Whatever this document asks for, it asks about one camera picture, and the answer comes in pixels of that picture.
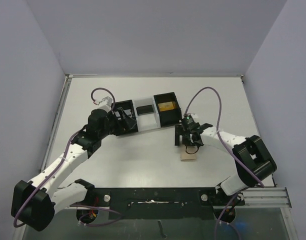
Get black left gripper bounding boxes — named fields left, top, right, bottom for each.
left=98, top=107, right=136, bottom=139

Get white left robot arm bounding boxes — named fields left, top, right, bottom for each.
left=11, top=107, right=137, bottom=232

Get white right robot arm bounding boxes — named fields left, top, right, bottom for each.
left=174, top=114, right=277, bottom=205

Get black card in tray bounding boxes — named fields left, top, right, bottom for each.
left=136, top=105, right=154, bottom=116

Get gold credit card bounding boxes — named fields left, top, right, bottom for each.
left=157, top=101, right=178, bottom=112

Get black left tray compartment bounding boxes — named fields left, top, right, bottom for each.
left=113, top=100, right=139, bottom=136

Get black tray compartment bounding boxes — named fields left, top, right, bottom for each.
left=153, top=92, right=182, bottom=128
left=113, top=100, right=139, bottom=136

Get black right tray compartment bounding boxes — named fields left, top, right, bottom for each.
left=153, top=92, right=182, bottom=128

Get white middle tray compartment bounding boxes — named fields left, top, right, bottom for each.
left=132, top=96, right=161, bottom=132

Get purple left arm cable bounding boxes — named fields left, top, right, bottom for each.
left=13, top=87, right=123, bottom=228

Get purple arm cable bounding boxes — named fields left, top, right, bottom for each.
left=13, top=87, right=123, bottom=228
left=184, top=86, right=266, bottom=240

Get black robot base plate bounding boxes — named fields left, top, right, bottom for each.
left=76, top=187, right=245, bottom=223

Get aluminium table edge rail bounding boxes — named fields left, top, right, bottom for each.
left=39, top=74, right=73, bottom=173

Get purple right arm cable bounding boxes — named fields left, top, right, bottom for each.
left=184, top=86, right=266, bottom=240

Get front aluminium rail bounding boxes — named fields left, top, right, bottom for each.
left=242, top=187, right=292, bottom=208

